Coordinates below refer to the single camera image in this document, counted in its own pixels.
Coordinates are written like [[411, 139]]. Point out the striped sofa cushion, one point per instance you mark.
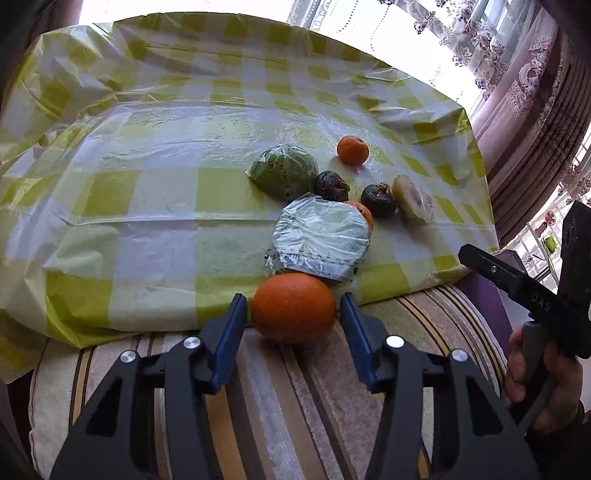
[[277, 406]]

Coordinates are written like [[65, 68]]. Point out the cut yellow kiwi half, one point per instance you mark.
[[412, 198]]

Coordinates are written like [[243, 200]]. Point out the plastic-wrapped green melon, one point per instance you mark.
[[282, 171]]

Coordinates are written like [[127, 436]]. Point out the large orange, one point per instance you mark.
[[293, 308]]

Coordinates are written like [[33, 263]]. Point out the dark wrinkled passion fruit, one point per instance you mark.
[[331, 185], [378, 199]]

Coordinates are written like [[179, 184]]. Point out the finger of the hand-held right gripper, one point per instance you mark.
[[485, 267]]

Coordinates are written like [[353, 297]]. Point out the person's right hand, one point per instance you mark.
[[565, 387]]

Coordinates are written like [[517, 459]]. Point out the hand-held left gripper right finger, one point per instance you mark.
[[358, 330]]

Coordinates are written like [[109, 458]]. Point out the yellow checked plastic tablecloth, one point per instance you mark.
[[138, 194]]

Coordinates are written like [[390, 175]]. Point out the pink patterned curtain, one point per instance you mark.
[[545, 120]]

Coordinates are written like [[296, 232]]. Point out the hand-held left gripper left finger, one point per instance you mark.
[[229, 325]]

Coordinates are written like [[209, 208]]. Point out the plastic-wrapped cabbage half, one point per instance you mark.
[[321, 240]]

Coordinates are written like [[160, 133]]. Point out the purple box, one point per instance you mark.
[[491, 300]]

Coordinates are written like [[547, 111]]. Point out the floral lace valance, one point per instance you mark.
[[443, 27]]

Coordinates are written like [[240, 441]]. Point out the small tangerine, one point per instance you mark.
[[353, 150], [364, 211]]

